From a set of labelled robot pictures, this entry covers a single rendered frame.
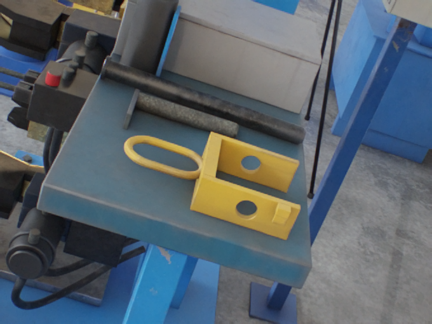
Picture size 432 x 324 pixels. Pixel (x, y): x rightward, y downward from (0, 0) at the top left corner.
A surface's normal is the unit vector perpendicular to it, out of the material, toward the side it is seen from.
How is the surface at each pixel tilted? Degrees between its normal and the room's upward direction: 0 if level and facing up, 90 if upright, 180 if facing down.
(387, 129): 90
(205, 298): 0
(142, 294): 90
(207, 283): 0
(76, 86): 0
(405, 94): 90
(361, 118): 90
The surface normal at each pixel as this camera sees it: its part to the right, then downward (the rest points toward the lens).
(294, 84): -0.05, 0.48
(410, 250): 0.32, -0.82
